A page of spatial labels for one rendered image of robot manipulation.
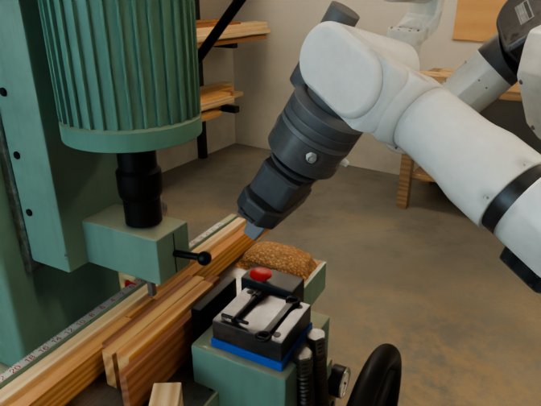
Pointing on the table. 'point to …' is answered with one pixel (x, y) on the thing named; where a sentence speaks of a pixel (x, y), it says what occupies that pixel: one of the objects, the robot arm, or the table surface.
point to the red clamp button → (261, 273)
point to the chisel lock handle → (194, 256)
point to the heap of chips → (279, 259)
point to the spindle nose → (140, 188)
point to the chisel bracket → (136, 245)
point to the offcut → (167, 395)
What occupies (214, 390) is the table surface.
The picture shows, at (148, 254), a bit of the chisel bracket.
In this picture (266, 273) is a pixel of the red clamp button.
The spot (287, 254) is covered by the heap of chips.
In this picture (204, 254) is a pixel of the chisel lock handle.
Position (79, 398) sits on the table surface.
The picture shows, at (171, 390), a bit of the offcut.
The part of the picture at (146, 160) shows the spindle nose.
